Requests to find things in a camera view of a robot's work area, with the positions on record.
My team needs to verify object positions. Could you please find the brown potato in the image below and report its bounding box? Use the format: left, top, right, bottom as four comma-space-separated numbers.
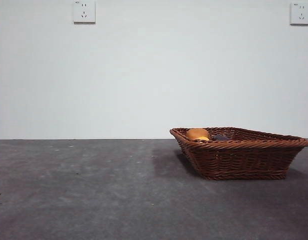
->
185, 127, 211, 141

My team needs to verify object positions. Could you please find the purple eggplant with green stem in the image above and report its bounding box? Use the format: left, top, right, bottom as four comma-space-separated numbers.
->
212, 134, 231, 142

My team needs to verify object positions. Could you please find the brown wicker basket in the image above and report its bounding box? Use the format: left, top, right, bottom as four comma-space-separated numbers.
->
169, 126, 308, 181

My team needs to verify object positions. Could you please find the white wall socket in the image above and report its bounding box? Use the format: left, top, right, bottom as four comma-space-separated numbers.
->
73, 0, 97, 25
290, 2, 308, 26

